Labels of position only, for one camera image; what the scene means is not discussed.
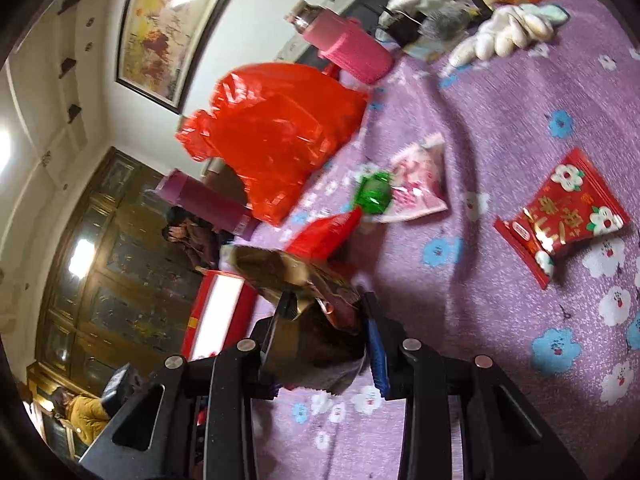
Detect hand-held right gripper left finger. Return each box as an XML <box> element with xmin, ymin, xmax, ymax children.
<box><xmin>77</xmin><ymin>290</ymin><xmax>301</xmax><ymax>480</ymax></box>

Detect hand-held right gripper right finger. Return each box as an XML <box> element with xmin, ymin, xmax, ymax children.
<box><xmin>360</xmin><ymin>291</ymin><xmax>586</xmax><ymax>480</ymax></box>

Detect gold brown snack packet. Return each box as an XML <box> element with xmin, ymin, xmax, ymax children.
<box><xmin>220</xmin><ymin>245</ymin><xmax>371</xmax><ymax>396</ymax></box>

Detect red cardboard box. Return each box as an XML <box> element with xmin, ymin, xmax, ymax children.
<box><xmin>180</xmin><ymin>269</ymin><xmax>261</xmax><ymax>361</ymax></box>

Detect green snack packet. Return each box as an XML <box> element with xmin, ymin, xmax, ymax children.
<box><xmin>352</xmin><ymin>170</ymin><xmax>393</xmax><ymax>216</ymax></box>

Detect pink snack packet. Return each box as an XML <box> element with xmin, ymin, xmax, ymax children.
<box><xmin>372</xmin><ymin>132</ymin><xmax>448</xmax><ymax>223</ymax></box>

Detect red flowered snack packet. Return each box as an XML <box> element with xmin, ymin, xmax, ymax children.
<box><xmin>492</xmin><ymin>147</ymin><xmax>631</xmax><ymax>291</ymax></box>

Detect plain shiny red snack packet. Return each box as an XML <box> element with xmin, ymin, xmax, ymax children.
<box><xmin>285</xmin><ymin>207</ymin><xmax>363</xmax><ymax>263</ymax></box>

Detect dark wooden cabinet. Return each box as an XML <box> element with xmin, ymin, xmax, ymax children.
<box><xmin>27</xmin><ymin>147</ymin><xmax>221</xmax><ymax>461</ymax></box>

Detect purple thermos flask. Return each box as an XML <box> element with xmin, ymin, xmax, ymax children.
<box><xmin>155</xmin><ymin>169</ymin><xmax>261</xmax><ymax>238</ymax></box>

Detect red plastic bag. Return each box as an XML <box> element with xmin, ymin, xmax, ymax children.
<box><xmin>175</xmin><ymin>62</ymin><xmax>371</xmax><ymax>226</ymax></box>

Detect purple floral tablecloth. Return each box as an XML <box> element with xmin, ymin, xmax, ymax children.
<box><xmin>185</xmin><ymin>0</ymin><xmax>640</xmax><ymax>480</ymax></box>

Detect pink sleeved bottle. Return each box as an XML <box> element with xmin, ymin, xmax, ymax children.
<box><xmin>285</xmin><ymin>0</ymin><xmax>396</xmax><ymax>86</ymax></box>

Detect grey fuzzy glove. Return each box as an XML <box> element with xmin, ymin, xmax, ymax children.
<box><xmin>420</xmin><ymin>7</ymin><xmax>471</xmax><ymax>41</ymax></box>

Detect pile of white gloves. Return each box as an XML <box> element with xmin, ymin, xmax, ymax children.
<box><xmin>447</xmin><ymin>2</ymin><xmax>571</xmax><ymax>68</ymax></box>

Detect framed wall painting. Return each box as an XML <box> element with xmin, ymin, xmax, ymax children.
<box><xmin>115</xmin><ymin>0</ymin><xmax>261</xmax><ymax>116</ymax></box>

